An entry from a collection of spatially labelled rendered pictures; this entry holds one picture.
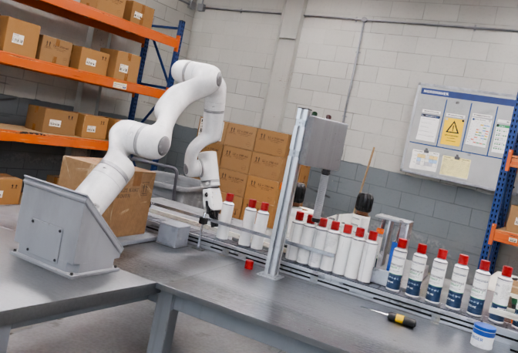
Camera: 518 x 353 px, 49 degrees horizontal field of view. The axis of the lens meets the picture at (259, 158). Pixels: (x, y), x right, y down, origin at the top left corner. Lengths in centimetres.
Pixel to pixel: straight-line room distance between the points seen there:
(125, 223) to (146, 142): 46
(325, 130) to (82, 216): 96
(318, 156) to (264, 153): 376
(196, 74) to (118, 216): 64
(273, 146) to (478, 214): 236
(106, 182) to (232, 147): 416
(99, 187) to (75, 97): 534
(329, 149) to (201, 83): 56
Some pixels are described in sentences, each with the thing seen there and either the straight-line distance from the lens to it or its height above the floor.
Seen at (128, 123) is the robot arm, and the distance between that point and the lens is 210.
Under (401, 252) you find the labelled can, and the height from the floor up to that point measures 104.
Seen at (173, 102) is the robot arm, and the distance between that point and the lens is 215.
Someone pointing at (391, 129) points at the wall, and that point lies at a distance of 688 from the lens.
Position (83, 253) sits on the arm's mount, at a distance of 184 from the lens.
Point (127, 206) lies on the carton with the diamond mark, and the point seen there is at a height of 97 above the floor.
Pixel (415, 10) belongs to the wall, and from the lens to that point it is 709.
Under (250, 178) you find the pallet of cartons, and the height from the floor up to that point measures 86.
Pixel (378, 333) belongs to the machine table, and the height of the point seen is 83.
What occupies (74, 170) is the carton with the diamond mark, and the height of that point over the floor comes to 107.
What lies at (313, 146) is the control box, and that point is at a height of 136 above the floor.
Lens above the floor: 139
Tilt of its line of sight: 3 degrees down
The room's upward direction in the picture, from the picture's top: 12 degrees clockwise
